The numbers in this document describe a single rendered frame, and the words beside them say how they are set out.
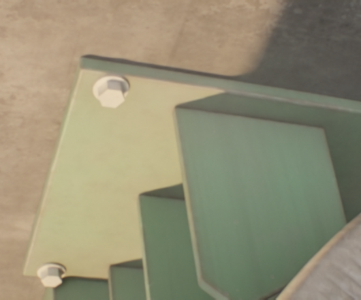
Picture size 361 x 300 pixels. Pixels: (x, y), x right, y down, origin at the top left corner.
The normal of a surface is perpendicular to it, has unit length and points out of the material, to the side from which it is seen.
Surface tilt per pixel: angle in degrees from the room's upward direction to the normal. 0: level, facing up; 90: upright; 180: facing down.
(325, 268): 91
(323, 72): 0
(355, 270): 91
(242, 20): 0
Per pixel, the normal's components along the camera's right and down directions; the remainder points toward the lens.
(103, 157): 0.11, 0.73
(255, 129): 0.29, -0.67
